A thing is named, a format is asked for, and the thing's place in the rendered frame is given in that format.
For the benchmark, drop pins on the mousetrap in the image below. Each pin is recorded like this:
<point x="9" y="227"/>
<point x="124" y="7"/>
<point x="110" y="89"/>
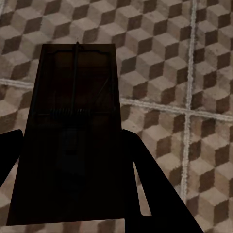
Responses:
<point x="70" y="165"/>

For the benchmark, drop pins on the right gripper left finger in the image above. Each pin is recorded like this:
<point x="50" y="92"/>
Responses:
<point x="10" y="149"/>

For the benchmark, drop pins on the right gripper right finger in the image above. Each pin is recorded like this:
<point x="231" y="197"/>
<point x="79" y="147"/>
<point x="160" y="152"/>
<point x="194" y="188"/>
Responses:
<point x="169" y="213"/>

